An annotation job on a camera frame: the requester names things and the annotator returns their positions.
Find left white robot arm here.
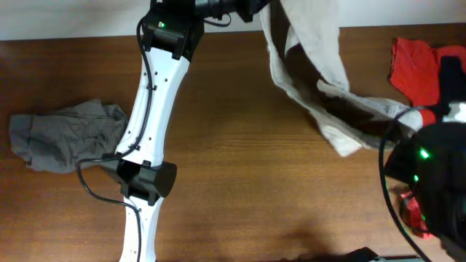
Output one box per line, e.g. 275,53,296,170
105,0,268,261

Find left black cable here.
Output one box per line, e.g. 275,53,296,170
75,14,232,262

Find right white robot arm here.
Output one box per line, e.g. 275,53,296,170
379,122,465,261

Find grey crumpled garment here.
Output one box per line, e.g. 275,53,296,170
9,100,128,174

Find red garment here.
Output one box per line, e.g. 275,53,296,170
387,36,466,239

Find black garment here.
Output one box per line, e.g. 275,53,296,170
435,56,465,119

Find beige cargo shorts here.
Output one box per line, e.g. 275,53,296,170
260,0,407,156

